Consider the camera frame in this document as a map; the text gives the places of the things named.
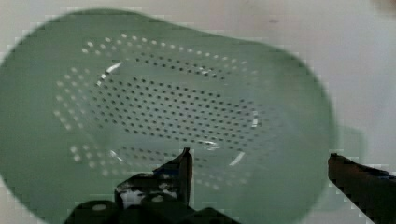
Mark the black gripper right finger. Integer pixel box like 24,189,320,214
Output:
328,153,396,224

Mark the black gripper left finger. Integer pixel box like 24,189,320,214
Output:
114,147,193,209

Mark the green plastic strainer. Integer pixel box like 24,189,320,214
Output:
1,8,341,224

